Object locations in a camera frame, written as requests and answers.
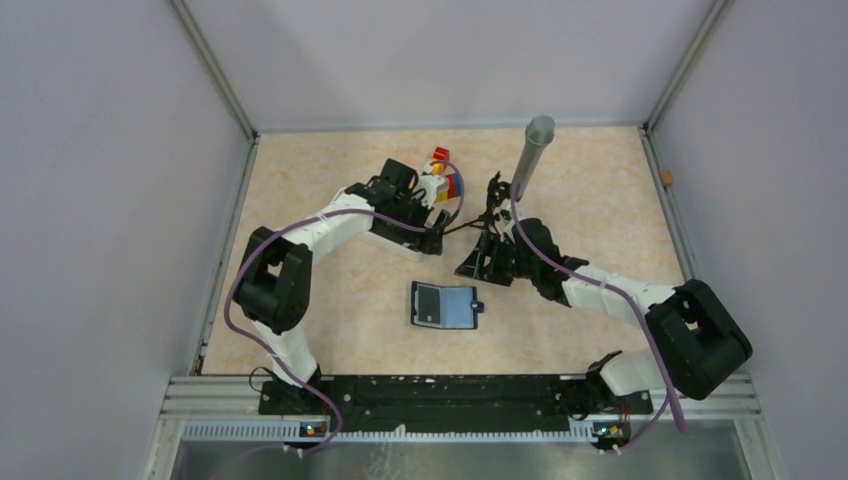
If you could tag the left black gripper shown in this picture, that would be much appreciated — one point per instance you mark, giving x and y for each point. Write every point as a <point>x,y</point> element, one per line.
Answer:
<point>430,242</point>

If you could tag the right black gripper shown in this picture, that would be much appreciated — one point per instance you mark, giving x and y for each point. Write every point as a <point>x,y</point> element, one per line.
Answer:
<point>475,266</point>

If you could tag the blue leather card holder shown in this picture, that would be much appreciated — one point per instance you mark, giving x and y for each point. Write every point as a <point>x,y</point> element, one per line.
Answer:
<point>460,307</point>

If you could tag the black card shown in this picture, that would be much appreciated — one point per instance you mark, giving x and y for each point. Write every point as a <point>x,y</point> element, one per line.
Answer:
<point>426,310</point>

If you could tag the black mini tripod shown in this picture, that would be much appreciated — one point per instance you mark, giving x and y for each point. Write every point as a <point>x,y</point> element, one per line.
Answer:
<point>498,192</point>

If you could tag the grey microphone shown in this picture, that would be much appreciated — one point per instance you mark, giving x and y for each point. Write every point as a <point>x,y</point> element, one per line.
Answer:
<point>538,135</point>

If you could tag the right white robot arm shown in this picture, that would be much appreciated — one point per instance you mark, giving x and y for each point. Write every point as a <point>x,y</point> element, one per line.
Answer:
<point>694,343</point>

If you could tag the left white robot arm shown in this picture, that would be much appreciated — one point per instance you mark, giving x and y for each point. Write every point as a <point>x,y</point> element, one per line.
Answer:
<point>273,284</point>

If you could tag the white rectangular tray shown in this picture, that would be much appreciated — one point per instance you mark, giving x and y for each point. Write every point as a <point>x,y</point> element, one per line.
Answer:
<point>414,246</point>

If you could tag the red blue toy block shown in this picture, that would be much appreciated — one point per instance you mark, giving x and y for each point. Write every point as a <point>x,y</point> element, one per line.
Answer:
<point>454,188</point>

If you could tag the small red toy block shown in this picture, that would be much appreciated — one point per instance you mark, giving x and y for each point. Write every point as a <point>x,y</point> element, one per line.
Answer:
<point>441,154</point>

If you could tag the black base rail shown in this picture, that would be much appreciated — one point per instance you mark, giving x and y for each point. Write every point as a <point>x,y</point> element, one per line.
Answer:
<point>451,403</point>

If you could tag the small brown wall object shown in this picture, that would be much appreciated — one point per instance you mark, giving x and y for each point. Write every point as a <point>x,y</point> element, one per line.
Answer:
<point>665,176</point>

